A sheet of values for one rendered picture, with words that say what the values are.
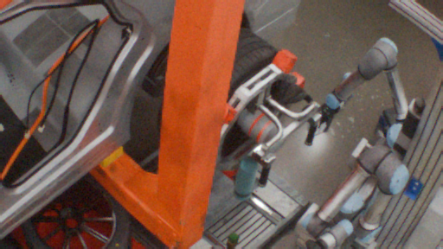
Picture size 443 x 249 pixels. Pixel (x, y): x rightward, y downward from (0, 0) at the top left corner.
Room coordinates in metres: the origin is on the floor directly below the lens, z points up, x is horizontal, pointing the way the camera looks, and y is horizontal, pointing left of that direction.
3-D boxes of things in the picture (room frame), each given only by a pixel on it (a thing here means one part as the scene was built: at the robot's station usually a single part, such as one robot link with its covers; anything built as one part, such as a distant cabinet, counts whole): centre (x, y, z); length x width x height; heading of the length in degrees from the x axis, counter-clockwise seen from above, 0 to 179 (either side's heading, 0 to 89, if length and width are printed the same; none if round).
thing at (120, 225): (1.82, 0.67, 0.39); 0.66 x 0.66 x 0.24
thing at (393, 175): (1.76, -0.72, 1.19); 0.15 x 0.12 x 0.55; 47
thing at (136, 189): (2.04, 0.38, 0.69); 0.52 x 0.17 x 0.35; 55
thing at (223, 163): (2.36, -0.13, 0.85); 0.54 x 0.07 x 0.54; 145
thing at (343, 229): (1.56, -0.53, 1.21); 0.11 x 0.08 x 0.09; 137
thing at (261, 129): (2.32, -0.19, 0.85); 0.21 x 0.14 x 0.14; 55
